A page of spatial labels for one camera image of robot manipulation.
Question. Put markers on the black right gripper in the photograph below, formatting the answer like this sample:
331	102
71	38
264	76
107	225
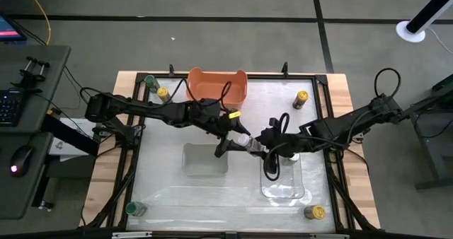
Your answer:
279	141

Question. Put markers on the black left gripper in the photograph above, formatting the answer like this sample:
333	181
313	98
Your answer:
224	122

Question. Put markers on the white-lid seasoning jar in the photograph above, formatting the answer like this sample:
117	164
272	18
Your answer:
293	158
247	142

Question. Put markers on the white plastic bin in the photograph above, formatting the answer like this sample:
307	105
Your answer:
203	161

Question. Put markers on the yellow-lid brown spice jar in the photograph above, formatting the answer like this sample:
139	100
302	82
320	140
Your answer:
301	98
316	212
163	93

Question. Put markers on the green-lid spice jar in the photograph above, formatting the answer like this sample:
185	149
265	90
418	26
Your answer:
151	81
134	208

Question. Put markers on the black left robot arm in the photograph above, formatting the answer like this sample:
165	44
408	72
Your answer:
141	108

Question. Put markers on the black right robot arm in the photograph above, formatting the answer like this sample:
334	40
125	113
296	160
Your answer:
336	127

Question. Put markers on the clear plastic bin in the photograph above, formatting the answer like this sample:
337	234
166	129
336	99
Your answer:
283	186

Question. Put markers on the orange plastic bin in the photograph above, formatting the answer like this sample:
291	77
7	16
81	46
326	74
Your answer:
209	87

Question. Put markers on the white plastic table sheet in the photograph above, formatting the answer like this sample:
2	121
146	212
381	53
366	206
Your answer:
198	203

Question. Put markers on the dark green metal stand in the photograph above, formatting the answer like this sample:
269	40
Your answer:
424	150

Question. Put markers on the black bar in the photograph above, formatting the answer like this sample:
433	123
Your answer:
70	136

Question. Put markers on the white box with logo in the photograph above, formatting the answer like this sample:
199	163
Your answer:
65	147

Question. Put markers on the grey desk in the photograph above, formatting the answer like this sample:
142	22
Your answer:
42	73

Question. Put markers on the black computer mouse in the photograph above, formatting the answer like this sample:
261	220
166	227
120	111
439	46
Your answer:
23	157

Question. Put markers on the black white floor stand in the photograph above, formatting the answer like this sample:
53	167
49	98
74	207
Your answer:
428	12

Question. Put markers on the black desk clamp holder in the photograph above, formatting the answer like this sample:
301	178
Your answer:
30	77

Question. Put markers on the black keyboard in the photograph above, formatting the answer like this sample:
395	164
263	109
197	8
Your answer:
10	106

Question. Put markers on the computer monitor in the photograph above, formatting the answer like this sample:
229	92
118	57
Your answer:
8	28

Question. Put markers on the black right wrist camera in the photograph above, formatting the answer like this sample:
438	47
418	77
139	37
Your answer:
273	123

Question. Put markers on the black aluminium table frame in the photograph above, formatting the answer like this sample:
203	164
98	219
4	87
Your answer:
269	77

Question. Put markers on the black frame clamp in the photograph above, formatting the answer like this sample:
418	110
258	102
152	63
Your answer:
285	69
172	70

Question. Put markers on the silver metal bracket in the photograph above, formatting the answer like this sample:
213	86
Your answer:
131	235
329	236

